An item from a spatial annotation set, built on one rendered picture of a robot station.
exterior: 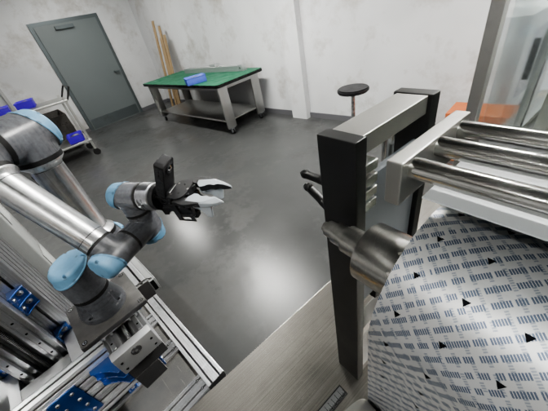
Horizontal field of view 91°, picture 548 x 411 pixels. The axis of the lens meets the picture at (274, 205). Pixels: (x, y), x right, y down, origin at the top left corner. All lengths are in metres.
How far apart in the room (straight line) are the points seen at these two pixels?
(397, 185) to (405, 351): 0.11
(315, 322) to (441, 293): 0.57
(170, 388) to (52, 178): 1.09
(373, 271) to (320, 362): 0.47
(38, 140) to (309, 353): 0.88
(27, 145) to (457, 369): 0.94
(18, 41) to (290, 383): 7.67
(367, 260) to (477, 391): 0.11
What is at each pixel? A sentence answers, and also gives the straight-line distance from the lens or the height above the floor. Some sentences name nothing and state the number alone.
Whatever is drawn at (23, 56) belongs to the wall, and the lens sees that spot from 7.82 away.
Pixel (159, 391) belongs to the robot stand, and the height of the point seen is 0.21.
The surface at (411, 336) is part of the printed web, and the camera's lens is 0.22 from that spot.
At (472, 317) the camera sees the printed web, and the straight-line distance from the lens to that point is 0.20.
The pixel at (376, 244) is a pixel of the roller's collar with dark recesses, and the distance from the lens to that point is 0.27.
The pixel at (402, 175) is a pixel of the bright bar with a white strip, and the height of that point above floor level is 1.45.
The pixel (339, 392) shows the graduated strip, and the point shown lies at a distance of 0.69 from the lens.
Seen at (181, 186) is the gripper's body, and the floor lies 1.25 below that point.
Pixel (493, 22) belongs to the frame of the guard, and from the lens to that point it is 0.93.
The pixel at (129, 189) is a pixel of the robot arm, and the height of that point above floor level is 1.25.
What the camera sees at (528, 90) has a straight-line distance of 0.95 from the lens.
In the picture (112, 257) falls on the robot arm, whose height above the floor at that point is 1.14.
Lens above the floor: 1.55
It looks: 36 degrees down
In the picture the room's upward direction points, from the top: 13 degrees counter-clockwise
